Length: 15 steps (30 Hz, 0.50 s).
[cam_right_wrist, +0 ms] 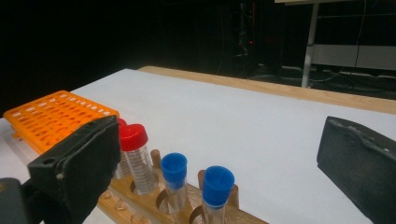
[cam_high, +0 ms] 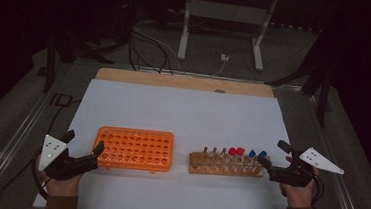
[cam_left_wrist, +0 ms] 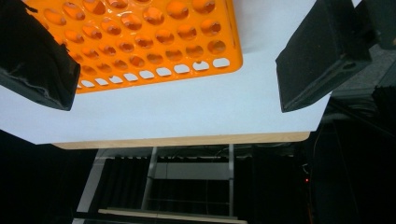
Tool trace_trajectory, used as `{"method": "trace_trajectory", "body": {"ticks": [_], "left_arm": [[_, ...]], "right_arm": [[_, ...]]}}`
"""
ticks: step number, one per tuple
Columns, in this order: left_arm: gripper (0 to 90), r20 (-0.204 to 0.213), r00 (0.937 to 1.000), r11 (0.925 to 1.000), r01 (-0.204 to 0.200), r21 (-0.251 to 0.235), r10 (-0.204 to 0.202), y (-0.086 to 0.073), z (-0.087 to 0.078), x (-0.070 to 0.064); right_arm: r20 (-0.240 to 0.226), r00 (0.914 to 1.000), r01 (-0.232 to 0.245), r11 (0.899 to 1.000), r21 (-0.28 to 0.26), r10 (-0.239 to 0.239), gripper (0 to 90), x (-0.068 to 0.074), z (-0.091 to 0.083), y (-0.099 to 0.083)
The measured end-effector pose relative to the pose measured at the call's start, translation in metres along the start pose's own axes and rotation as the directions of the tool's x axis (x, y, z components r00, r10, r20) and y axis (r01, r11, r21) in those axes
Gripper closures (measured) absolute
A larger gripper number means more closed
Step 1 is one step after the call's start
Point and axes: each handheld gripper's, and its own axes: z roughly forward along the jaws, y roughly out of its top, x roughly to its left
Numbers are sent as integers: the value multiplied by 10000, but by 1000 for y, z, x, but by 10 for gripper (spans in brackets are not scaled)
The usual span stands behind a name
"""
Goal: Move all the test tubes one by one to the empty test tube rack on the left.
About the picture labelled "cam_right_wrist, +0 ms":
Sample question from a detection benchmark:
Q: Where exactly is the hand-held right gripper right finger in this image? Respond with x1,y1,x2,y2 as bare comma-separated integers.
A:
316,115,396,224

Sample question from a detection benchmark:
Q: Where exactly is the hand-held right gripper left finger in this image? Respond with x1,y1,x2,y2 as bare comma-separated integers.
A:
27,115,122,224

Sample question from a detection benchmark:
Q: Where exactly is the orange plastic tube rack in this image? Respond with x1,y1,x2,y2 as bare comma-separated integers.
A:
3,90,120,157

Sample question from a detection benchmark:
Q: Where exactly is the red-capped clear tube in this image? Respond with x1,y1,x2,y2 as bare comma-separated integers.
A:
115,117,134,180
119,123,160,196

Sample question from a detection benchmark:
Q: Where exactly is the blue-capped clear tube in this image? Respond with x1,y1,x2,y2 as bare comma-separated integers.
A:
201,165,236,224
160,152,190,215

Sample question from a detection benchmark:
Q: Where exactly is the wooden tube rack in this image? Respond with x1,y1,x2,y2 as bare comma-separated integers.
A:
96,148,270,224

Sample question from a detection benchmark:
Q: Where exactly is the white table sheet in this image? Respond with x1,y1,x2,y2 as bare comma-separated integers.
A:
0,68,396,224

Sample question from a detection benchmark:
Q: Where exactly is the dark equipment rack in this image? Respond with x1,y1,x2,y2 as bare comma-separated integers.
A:
233,0,261,77

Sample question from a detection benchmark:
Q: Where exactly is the white metal desk frame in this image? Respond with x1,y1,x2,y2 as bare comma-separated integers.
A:
275,0,396,89

